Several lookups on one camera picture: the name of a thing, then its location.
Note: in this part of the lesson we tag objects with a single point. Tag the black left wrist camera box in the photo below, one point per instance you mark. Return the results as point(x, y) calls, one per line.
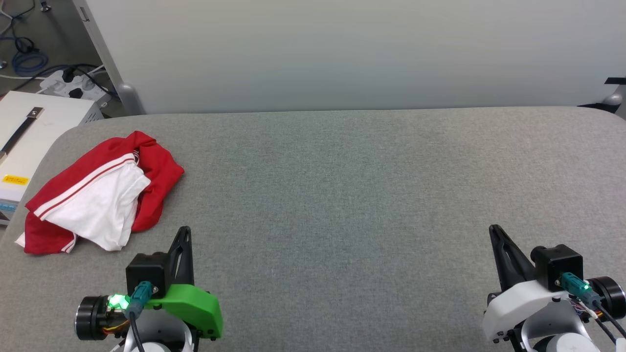
point(146, 269)

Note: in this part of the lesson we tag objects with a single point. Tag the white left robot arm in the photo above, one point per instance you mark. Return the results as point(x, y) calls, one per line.
point(93, 318)

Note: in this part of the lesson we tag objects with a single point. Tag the white equipment box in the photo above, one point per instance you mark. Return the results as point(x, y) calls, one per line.
point(29, 142)

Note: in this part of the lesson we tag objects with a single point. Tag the silver partition foot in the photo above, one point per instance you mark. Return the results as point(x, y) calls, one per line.
point(611, 98)
point(129, 100)

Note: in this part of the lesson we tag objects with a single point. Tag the white power strip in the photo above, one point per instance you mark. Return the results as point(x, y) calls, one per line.
point(73, 85)

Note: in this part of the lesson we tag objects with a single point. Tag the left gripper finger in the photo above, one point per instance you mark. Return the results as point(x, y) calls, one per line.
point(182, 269)

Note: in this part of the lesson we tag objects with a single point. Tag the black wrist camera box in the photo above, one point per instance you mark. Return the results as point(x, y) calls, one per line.
point(146, 269)
point(557, 264)

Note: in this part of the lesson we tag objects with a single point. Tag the yellow warning label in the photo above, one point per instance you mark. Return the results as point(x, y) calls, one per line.
point(15, 180)

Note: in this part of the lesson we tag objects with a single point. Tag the white partition panel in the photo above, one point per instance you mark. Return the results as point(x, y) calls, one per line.
point(342, 49)

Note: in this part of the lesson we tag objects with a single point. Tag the red and white garment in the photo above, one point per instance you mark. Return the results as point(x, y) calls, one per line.
point(105, 195)

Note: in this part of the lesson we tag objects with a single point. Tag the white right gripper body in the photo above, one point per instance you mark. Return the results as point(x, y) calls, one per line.
point(518, 300)

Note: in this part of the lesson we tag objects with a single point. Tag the grey fabric padded surface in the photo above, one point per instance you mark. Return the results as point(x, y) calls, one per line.
point(342, 205)

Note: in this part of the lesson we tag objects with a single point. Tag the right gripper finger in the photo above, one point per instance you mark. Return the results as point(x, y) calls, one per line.
point(511, 266)

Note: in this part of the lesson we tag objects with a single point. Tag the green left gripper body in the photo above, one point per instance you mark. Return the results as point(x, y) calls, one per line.
point(195, 305)

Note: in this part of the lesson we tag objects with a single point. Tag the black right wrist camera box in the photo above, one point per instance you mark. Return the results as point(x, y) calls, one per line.
point(557, 264)

